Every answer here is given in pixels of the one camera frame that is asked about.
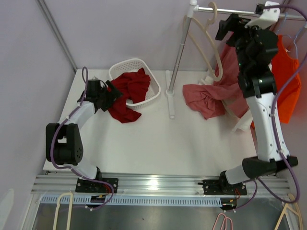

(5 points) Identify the pink t shirt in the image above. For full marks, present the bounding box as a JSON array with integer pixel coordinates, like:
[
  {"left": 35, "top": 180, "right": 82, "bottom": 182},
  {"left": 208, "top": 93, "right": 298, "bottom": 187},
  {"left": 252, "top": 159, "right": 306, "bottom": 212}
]
[{"left": 183, "top": 45, "right": 248, "bottom": 119}]

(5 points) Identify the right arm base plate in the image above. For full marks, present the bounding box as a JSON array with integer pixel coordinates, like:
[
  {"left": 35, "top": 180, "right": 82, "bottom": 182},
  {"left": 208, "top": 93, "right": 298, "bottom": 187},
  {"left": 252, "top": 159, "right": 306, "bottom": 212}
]
[{"left": 197, "top": 179, "right": 247, "bottom": 196}]

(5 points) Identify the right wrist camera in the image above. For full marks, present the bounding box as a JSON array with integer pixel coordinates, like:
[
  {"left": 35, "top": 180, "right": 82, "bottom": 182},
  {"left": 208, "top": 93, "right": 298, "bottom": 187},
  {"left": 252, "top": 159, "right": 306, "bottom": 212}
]
[{"left": 245, "top": 1, "right": 280, "bottom": 29}]

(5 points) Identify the light blue wire hanger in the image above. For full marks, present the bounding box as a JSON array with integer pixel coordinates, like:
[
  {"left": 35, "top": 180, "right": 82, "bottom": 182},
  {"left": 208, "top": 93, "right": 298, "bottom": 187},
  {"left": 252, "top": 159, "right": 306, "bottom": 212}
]
[{"left": 276, "top": 12, "right": 298, "bottom": 59}]

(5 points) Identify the white t shirt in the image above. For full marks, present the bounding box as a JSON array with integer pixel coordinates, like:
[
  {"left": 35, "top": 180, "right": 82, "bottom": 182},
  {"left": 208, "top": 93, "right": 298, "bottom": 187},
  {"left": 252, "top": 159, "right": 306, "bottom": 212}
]
[{"left": 198, "top": 75, "right": 255, "bottom": 134}]

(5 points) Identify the pink wire hanger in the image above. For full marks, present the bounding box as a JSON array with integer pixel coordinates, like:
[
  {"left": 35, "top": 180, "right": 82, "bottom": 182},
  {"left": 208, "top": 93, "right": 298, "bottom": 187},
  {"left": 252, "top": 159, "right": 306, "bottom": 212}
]
[{"left": 212, "top": 213, "right": 234, "bottom": 230}]

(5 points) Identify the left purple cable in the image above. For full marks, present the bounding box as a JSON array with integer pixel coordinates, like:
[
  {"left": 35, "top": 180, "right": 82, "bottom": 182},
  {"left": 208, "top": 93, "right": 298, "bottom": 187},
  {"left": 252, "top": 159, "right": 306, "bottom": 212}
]
[{"left": 49, "top": 66, "right": 115, "bottom": 211}]

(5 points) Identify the dark red t shirt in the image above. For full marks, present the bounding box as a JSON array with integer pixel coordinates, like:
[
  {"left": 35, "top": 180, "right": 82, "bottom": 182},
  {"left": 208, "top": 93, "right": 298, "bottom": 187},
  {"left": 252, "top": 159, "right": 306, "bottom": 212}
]
[{"left": 108, "top": 68, "right": 151, "bottom": 123}]

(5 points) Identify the aluminium rail frame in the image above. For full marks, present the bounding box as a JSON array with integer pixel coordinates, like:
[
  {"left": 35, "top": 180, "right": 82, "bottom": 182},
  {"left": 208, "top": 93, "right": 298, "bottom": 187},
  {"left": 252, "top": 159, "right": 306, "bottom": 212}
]
[{"left": 31, "top": 167, "right": 290, "bottom": 199}]

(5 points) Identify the beige hanger lower left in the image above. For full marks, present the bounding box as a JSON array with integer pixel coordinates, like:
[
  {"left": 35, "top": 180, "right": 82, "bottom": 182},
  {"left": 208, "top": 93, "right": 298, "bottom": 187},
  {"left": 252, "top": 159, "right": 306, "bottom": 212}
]
[{"left": 52, "top": 192, "right": 74, "bottom": 230}]

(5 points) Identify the beige hanger lower right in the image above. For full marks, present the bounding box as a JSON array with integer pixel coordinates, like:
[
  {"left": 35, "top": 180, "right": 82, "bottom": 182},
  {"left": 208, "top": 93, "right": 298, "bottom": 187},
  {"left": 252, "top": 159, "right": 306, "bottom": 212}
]
[{"left": 274, "top": 202, "right": 304, "bottom": 230}]

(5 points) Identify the white plastic basket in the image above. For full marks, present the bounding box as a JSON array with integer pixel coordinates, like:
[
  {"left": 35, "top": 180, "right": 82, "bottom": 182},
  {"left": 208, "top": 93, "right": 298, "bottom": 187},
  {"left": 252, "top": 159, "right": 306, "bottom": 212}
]
[{"left": 109, "top": 58, "right": 161, "bottom": 110}]

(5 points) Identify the white cable duct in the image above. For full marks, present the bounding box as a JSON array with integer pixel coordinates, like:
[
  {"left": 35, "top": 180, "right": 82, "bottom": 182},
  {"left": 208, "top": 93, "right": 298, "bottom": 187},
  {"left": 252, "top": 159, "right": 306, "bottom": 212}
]
[{"left": 40, "top": 195, "right": 223, "bottom": 207}]

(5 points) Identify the orange t shirt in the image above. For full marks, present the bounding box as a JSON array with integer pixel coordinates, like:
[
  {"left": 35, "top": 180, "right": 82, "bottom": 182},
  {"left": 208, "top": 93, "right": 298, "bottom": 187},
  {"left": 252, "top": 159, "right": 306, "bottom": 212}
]
[{"left": 272, "top": 35, "right": 302, "bottom": 124}]

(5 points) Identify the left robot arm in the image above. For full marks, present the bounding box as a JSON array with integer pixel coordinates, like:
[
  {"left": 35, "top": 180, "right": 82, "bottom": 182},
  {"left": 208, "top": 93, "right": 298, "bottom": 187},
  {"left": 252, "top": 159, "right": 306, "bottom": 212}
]
[{"left": 46, "top": 79, "right": 122, "bottom": 192}]

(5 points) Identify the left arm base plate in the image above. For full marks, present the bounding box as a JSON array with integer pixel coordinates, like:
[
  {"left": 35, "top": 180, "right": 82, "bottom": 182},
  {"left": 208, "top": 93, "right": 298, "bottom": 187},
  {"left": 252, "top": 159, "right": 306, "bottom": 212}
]
[{"left": 75, "top": 178, "right": 119, "bottom": 194}]

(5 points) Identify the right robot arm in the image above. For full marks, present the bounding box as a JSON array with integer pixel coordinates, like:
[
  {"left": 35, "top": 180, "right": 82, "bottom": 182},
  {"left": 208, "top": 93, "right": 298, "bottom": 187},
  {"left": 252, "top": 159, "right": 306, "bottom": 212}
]
[{"left": 215, "top": 13, "right": 298, "bottom": 194}]

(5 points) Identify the metal clothes rack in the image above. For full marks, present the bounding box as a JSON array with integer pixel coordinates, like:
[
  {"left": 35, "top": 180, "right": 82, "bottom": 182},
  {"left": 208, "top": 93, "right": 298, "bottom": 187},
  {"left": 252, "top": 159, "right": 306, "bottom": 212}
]
[{"left": 165, "top": 0, "right": 307, "bottom": 119}]

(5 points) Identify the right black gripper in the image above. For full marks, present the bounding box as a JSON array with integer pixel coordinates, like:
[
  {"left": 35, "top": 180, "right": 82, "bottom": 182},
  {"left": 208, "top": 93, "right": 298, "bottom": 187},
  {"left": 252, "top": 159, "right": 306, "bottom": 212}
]
[{"left": 216, "top": 14, "right": 267, "bottom": 72}]

